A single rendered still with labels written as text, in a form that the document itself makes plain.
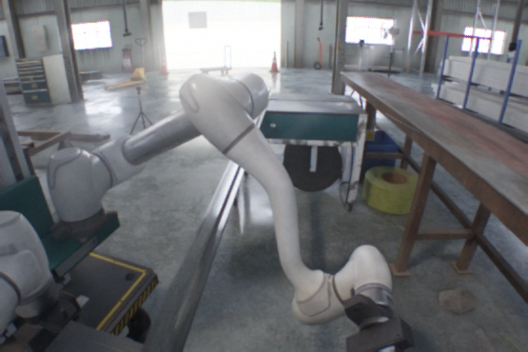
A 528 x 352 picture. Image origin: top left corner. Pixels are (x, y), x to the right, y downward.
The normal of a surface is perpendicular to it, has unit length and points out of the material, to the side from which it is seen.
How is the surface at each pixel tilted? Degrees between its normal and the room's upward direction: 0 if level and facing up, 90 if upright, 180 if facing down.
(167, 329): 0
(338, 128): 90
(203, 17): 90
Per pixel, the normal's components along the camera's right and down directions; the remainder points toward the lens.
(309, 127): -0.10, 0.39
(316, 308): -0.33, 0.18
